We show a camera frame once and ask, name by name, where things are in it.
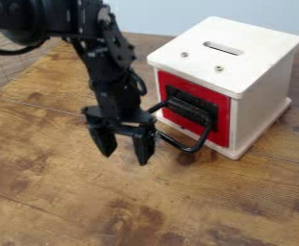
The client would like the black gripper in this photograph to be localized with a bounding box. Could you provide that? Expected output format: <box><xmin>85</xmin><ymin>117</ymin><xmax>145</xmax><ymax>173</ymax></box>
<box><xmin>83</xmin><ymin>90</ymin><xmax>155</xmax><ymax>165</ymax></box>

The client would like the black metal drawer handle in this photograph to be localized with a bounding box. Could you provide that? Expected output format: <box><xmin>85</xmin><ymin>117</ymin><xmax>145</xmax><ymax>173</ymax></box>
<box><xmin>147</xmin><ymin>92</ymin><xmax>220</xmax><ymax>154</ymax></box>

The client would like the red drawer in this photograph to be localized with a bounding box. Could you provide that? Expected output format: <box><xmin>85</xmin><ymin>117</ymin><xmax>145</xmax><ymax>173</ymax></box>
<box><xmin>156</xmin><ymin>71</ymin><xmax>231</xmax><ymax>147</ymax></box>

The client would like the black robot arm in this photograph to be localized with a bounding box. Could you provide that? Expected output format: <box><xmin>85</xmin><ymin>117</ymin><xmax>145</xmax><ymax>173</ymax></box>
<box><xmin>0</xmin><ymin>0</ymin><xmax>155</xmax><ymax>164</ymax></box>

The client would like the white wooden cabinet box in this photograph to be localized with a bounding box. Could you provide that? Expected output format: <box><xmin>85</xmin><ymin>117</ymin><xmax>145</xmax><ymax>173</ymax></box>
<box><xmin>147</xmin><ymin>16</ymin><xmax>299</xmax><ymax>160</ymax></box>

